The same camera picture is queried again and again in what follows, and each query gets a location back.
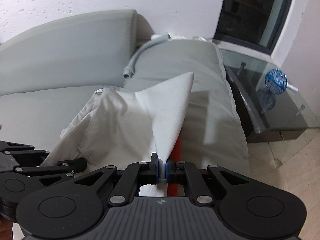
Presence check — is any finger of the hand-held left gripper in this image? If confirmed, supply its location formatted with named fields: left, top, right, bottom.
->
left=0, top=141, right=52, bottom=168
left=14, top=158, right=88, bottom=189

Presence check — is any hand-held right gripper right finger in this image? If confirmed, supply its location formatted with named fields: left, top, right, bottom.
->
left=164, top=156, right=247, bottom=207

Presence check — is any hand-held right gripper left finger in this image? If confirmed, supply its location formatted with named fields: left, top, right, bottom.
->
left=75, top=152, right=160, bottom=207

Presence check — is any white hooded sweatshirt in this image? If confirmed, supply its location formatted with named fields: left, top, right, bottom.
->
left=40, top=72, right=195, bottom=198

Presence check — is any red garment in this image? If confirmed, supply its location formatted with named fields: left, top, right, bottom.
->
left=166, top=134, right=184, bottom=197

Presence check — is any grey throw pillow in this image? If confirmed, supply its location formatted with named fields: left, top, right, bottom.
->
left=124, top=39, right=250, bottom=170

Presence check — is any grey sofa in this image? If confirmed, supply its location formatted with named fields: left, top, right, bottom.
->
left=0, top=9, right=155, bottom=155

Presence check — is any glass side table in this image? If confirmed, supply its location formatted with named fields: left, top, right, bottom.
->
left=217, top=44, right=320, bottom=143

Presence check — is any blue mesh ball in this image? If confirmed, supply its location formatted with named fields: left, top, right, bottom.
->
left=264, top=68, right=288, bottom=95

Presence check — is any dark window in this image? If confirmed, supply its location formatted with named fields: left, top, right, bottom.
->
left=212, top=0, right=298, bottom=55

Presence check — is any grey hose with connector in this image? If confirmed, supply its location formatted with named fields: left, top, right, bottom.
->
left=122, top=33, right=172, bottom=79

